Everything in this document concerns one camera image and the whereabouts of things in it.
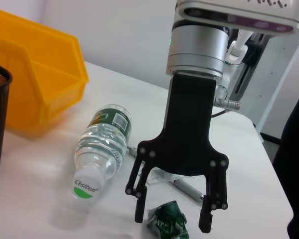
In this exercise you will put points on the clear water bottle green label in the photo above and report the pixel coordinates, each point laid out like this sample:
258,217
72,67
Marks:
102,144

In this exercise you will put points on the silver ballpoint pen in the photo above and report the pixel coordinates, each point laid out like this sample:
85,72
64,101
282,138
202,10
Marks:
189,191

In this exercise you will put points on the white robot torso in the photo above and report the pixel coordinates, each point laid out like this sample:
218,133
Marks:
284,87

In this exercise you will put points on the yellow plastic bin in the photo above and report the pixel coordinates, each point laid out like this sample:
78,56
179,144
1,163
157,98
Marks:
40,74

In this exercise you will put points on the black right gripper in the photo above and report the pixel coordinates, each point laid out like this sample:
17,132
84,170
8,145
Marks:
189,119

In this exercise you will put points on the green plastic wrapper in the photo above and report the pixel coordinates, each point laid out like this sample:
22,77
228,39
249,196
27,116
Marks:
168,221

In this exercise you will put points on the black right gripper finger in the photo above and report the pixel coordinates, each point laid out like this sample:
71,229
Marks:
139,209

